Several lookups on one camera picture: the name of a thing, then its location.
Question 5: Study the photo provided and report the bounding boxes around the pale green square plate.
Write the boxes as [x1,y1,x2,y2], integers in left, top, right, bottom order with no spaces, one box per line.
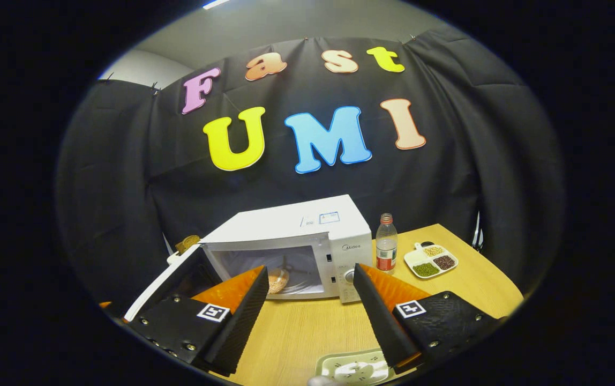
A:
[316,348,394,384]

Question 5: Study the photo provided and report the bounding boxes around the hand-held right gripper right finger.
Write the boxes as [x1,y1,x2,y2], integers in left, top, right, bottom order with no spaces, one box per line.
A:
[352,263,506,370]

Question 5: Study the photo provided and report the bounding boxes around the white divided bean dish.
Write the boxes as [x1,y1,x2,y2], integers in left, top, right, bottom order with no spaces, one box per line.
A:
[404,242,459,280]

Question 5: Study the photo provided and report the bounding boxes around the brown bread bun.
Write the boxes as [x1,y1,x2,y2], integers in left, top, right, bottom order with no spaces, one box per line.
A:
[267,268,290,294]

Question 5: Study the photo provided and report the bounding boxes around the clear bottle red label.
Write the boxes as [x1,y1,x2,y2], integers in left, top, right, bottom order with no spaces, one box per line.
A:
[376,213,398,274]

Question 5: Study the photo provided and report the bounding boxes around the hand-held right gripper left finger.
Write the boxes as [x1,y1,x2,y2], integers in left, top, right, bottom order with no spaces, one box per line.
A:
[125,265,269,376]

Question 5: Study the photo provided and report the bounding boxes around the white toaster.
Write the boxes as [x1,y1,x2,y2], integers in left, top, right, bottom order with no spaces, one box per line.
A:
[167,244,201,266]

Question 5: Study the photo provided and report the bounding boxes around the white microwave oven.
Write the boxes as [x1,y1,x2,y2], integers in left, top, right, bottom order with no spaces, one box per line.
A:
[124,194,373,322]

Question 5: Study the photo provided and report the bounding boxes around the brown toast slice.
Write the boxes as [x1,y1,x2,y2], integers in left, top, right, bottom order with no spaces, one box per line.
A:
[175,235,201,254]

